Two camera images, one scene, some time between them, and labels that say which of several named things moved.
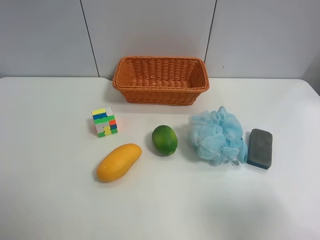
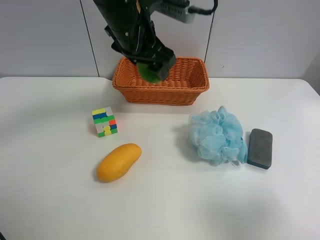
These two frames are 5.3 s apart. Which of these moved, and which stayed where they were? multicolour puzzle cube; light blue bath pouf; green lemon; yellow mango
Moved: green lemon
Stayed: light blue bath pouf; yellow mango; multicolour puzzle cube
